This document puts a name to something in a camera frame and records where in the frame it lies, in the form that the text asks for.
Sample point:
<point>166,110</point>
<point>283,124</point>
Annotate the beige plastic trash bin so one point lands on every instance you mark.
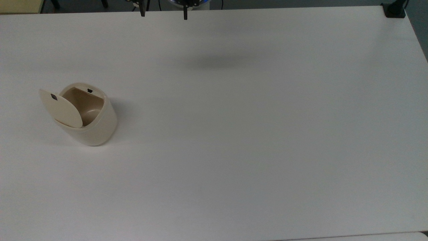
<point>97,129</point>

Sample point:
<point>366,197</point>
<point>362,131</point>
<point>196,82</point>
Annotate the black Franka gripper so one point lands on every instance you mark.
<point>137,2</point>

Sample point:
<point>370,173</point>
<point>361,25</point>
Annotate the white adjacent table edge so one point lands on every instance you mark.
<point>361,237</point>

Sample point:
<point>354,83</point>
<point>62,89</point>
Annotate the light wooden furniture piece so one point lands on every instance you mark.
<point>20,6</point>

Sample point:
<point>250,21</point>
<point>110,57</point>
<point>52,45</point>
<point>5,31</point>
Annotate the black table clamp mount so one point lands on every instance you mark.
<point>394,10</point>

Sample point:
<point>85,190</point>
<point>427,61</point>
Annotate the black chair leg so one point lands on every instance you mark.
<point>104,3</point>
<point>55,3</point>

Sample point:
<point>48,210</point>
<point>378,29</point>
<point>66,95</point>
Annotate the beige oval bin lid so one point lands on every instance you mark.
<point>62,109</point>

